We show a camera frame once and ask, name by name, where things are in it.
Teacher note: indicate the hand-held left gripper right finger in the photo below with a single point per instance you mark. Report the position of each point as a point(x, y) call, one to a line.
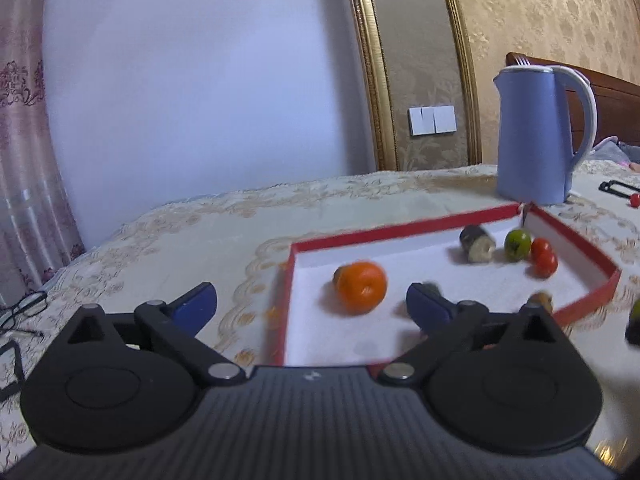
point(427, 305)

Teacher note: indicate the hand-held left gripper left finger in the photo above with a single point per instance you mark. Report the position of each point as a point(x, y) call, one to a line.
point(197, 302)

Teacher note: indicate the orange tangerine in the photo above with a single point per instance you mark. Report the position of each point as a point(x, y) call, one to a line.
point(361, 287)

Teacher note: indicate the thick dark sugarcane piece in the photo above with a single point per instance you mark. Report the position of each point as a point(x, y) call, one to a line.
point(477, 246)

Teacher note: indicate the red shallow box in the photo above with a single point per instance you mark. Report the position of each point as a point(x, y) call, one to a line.
point(350, 330)

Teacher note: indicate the green round fruit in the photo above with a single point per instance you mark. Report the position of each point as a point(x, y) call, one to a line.
point(635, 310)
point(517, 245)

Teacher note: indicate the cherry tomato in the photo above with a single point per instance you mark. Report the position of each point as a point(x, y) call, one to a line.
point(635, 200)
point(541, 246)
point(546, 265)

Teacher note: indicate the small dark sugarcane piece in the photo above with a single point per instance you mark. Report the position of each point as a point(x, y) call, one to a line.
point(542, 301)

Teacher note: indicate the black eyeglasses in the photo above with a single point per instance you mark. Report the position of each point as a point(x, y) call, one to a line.
point(44, 296)

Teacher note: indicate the blue electric kettle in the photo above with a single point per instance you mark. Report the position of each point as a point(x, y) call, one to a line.
point(530, 150)

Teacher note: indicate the pink floral curtain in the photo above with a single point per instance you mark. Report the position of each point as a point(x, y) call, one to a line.
point(30, 160)

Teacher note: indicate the pink grey bedding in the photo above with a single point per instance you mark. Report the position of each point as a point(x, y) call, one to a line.
point(607, 149)

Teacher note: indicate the wooden headboard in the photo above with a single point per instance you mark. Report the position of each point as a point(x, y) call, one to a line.
point(615, 105)

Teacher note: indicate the white wall switch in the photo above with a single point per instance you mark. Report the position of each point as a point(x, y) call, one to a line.
point(432, 120)

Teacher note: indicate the gold wall moulding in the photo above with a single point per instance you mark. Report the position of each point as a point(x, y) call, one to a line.
point(372, 85)

